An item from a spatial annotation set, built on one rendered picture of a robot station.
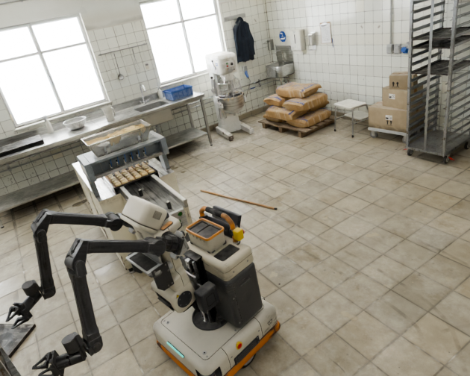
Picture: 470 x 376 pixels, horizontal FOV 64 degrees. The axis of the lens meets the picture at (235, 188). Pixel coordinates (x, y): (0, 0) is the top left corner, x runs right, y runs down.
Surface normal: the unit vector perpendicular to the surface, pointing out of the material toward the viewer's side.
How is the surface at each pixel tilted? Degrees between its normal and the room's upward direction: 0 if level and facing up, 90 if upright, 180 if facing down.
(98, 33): 90
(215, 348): 0
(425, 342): 0
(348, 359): 0
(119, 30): 90
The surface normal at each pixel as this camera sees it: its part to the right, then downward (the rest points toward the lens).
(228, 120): 0.40, 0.35
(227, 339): -0.18, -0.87
